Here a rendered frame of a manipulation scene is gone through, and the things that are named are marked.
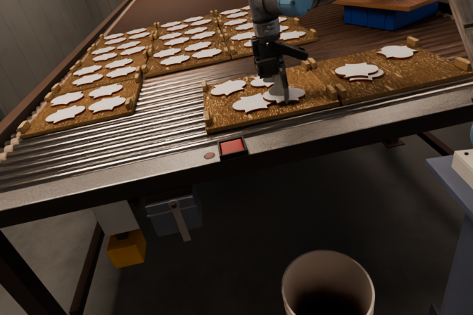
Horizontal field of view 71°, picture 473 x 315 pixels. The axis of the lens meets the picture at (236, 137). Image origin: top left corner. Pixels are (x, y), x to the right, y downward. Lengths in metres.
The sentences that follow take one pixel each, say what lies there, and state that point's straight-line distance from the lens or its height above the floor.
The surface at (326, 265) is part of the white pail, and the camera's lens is 1.39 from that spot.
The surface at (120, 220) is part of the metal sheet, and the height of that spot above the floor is 0.78.
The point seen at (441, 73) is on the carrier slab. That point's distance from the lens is 1.22.
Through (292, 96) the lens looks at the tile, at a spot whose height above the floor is 0.95.
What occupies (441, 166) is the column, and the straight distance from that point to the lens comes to 0.92.
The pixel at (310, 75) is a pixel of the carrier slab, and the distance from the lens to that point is 1.24.
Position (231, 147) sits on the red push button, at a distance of 0.89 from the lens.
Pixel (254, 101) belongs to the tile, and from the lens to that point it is 1.07.
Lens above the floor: 1.41
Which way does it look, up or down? 31 degrees down
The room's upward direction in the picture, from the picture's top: 12 degrees counter-clockwise
